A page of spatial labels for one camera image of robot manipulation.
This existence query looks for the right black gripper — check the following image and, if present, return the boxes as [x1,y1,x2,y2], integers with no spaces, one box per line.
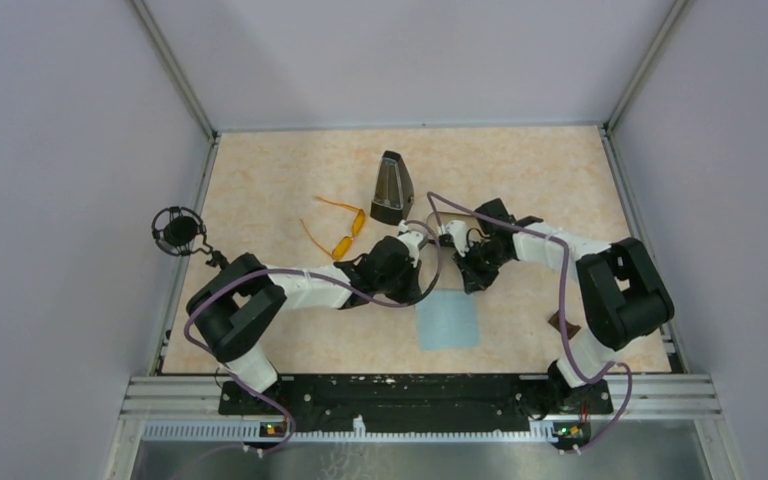
[453,239,512,294]

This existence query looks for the blue cleaning cloth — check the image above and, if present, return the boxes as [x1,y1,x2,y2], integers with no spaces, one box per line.
[416,289,481,351]

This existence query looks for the orange sunglasses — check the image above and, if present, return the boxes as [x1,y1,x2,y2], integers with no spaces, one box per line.
[299,196,367,261]

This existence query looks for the black glasses case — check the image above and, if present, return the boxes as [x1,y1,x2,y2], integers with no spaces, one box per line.
[425,211,478,236]

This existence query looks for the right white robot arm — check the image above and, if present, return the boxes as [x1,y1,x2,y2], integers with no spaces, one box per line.
[441,199,675,412]

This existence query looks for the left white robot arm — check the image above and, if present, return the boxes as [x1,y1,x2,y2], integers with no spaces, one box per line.
[185,230,428,414]

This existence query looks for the black metronome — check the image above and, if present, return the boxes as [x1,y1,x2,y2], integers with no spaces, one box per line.
[370,150,415,226]

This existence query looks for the small brown holder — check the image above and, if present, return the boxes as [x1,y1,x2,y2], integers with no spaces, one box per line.
[547,311,581,340]

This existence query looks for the black microphone on tripod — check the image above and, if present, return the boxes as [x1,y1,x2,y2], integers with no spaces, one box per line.
[151,206,230,270]

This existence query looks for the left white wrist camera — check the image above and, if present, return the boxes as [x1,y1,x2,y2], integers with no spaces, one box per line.
[397,221,428,268]

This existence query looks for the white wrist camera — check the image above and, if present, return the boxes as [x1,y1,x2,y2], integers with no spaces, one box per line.
[438,220,470,257]
[397,221,428,268]

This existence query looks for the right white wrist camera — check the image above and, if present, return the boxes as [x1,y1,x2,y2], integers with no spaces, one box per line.
[438,220,470,257]

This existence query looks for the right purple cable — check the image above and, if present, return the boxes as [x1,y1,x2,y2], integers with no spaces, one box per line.
[426,192,634,455]

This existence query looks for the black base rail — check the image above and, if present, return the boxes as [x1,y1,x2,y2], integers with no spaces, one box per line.
[218,374,614,433]

